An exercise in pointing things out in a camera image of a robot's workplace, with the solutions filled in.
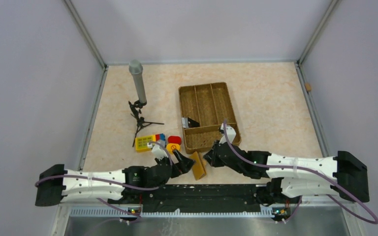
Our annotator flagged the small brown corner object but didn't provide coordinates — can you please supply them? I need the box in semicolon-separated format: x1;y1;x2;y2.
304;83;312;92

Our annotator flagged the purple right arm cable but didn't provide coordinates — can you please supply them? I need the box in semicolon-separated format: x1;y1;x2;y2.
223;120;378;225

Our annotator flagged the yellow leather card holder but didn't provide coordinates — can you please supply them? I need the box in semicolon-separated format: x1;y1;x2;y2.
190;152;207;180

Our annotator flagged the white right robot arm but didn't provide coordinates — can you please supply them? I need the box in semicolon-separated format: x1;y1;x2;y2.
204;124;370;203

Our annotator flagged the red rounded toy block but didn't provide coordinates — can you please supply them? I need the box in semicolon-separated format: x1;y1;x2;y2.
167;136;182;145

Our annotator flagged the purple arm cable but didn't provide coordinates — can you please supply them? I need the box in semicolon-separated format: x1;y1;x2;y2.
223;120;378;225
34;141;177;225

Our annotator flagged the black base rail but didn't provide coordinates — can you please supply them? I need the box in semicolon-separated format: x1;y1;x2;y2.
124;184;294;216

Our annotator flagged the yellow no-entry sign block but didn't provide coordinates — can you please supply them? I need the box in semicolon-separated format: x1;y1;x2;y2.
166;143;181;153

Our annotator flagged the yellow green window block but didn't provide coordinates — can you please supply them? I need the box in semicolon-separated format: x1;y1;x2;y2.
134;135;157;152

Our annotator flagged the grey microphone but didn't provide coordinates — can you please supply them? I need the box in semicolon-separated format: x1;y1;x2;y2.
128;59;147;106

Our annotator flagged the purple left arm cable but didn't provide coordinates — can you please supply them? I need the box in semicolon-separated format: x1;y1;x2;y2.
34;141;177;225

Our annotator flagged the blue toy block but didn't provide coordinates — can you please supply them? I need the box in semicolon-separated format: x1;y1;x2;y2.
158;133;167;147

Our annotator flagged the woven wicker divided tray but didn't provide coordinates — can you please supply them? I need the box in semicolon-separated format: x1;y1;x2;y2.
178;82;242;154

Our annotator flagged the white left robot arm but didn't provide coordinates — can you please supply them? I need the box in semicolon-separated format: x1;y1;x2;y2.
34;141;195;207

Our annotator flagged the stack of black cards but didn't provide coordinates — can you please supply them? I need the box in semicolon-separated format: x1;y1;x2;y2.
181;117;200;129

